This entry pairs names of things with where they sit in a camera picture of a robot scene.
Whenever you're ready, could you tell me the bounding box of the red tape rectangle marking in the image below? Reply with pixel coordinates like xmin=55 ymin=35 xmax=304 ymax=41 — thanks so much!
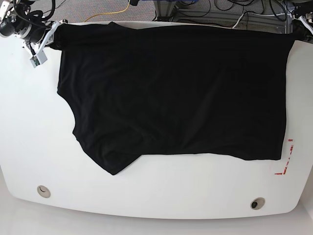
xmin=274 ymin=139 xmax=295 ymax=176

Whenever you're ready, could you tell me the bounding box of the table grommet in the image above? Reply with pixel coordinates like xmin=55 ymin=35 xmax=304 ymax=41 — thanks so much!
xmin=37 ymin=186 xmax=51 ymax=198
xmin=250 ymin=197 xmax=266 ymax=210

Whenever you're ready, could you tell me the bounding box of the white cable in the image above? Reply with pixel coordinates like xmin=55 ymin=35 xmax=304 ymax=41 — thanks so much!
xmin=231 ymin=12 xmax=293 ymax=29

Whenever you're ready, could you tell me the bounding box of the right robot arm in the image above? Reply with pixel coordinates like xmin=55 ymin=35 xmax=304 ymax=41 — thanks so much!
xmin=0 ymin=0 xmax=56 ymax=44

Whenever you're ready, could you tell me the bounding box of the right table grommet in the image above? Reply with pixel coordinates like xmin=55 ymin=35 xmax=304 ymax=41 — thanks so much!
xmin=250 ymin=197 xmax=266 ymax=210

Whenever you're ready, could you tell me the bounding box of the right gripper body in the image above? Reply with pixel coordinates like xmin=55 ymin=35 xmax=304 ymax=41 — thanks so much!
xmin=17 ymin=23 xmax=49 ymax=44

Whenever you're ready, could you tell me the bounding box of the left table grommet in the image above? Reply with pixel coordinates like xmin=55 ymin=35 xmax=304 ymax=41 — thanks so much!
xmin=37 ymin=186 xmax=51 ymax=198

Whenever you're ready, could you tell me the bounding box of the black t-shirt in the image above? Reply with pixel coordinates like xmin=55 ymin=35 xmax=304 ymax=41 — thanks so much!
xmin=51 ymin=22 xmax=302 ymax=175

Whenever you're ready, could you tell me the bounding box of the yellow cable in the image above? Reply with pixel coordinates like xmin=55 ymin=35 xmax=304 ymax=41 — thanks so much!
xmin=84 ymin=0 xmax=132 ymax=23

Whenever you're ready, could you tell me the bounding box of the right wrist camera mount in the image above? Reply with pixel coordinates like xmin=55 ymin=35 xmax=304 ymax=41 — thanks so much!
xmin=23 ymin=21 xmax=62 ymax=68

